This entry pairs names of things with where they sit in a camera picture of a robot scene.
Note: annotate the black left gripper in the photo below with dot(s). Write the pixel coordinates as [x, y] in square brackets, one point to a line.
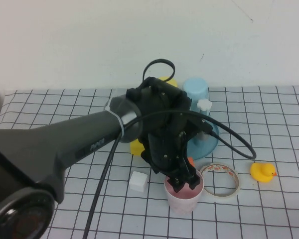
[164, 149]

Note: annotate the pale pink plastic cup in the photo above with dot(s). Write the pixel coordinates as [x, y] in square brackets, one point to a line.
[182, 204]

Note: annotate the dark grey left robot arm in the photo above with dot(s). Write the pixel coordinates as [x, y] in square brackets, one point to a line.
[52, 144]

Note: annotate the light blue plastic cup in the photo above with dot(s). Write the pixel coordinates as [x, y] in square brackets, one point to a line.
[195, 89]

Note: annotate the yellow plastic cup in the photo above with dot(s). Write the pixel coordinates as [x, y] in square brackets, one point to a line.
[170, 82]

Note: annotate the small orange object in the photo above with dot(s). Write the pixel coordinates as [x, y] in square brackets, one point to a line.
[191, 162]

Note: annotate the clear tape roll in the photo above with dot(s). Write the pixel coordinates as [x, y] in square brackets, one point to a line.
[220, 167]

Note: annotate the white cube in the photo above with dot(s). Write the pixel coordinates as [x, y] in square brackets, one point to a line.
[138, 181]

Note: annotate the yellow block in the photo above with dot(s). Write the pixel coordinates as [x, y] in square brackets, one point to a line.
[135, 149]

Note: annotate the yellow rubber duck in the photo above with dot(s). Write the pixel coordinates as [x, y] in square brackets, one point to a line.
[260, 173]

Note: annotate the white zip tie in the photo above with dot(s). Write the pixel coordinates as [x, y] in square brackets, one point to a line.
[119, 123]

